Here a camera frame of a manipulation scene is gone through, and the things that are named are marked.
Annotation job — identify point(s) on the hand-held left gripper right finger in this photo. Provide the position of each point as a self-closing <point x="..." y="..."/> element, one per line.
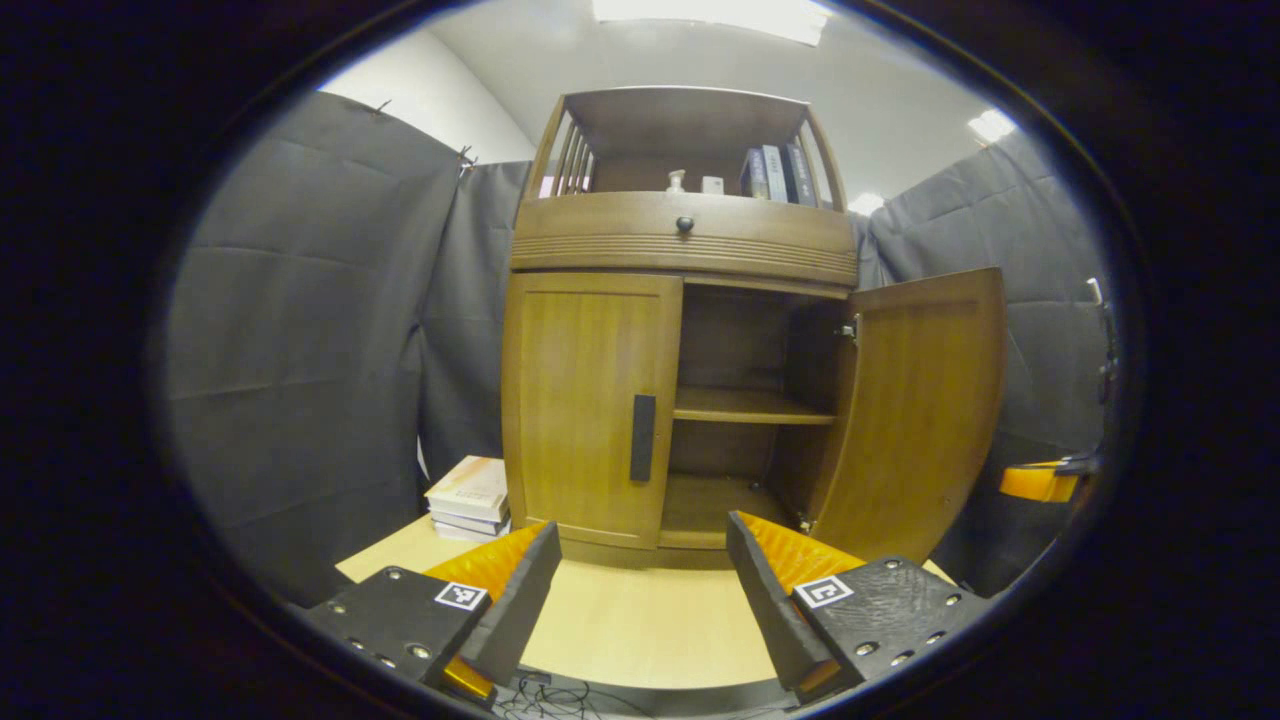
<point x="765" y="610"/>

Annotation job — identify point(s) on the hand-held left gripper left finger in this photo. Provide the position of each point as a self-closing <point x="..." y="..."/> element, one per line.
<point x="520" y="610"/>

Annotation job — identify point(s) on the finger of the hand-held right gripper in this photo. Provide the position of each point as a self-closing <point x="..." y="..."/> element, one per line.
<point x="1035" y="482"/>

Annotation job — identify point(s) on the wooden shoe cabinet door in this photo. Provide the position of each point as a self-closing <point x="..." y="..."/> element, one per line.
<point x="580" y="400"/>
<point x="920" y="400"/>

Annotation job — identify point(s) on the wooden double-door shoe cabinet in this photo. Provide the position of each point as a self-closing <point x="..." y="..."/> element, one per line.
<point x="740" y="405"/>

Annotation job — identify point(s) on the metal door hinge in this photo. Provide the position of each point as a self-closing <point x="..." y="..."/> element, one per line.
<point x="850" y="330"/>

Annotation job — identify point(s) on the wooden cabinet drawer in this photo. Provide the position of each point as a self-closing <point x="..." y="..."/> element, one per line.
<point x="600" y="235"/>

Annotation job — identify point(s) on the thick beige cover book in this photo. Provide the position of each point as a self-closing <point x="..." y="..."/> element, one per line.
<point x="470" y="485"/>

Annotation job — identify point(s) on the small ceiling light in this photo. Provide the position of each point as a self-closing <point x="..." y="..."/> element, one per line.
<point x="991" y="125"/>
<point x="866" y="203"/>

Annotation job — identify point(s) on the black backdrop cloth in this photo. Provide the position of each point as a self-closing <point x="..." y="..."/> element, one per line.
<point x="320" y="330"/>

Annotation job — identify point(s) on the dark spine book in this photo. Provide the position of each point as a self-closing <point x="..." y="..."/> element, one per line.
<point x="800" y="175"/>

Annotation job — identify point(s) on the light grey spine book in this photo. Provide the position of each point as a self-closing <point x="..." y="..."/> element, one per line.
<point x="776" y="175"/>

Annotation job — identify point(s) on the blue-grey spine book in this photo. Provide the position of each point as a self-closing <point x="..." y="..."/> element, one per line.
<point x="753" y="175"/>

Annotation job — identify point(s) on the small pump bottle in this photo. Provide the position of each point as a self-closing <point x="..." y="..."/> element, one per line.
<point x="677" y="183"/>

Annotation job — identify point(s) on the large ceiling light panel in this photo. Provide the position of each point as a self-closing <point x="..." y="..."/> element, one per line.
<point x="710" y="15"/>

